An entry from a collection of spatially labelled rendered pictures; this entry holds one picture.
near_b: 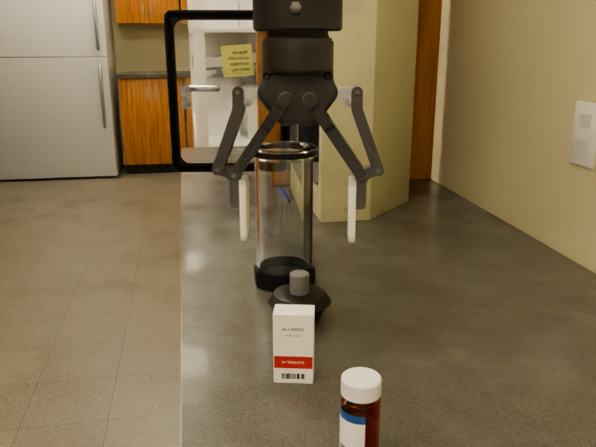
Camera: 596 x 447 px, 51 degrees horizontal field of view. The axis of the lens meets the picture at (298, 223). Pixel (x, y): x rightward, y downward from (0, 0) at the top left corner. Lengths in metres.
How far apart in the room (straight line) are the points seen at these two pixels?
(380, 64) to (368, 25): 0.08
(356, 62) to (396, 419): 0.81
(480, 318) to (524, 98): 0.62
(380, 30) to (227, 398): 0.86
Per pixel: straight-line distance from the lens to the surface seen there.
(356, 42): 1.32
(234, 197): 0.69
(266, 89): 0.67
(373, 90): 1.33
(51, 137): 6.34
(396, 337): 0.87
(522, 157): 1.43
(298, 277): 0.88
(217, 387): 0.75
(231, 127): 0.67
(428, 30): 1.76
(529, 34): 1.43
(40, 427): 2.50
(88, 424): 2.46
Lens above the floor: 1.33
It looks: 17 degrees down
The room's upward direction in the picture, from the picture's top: straight up
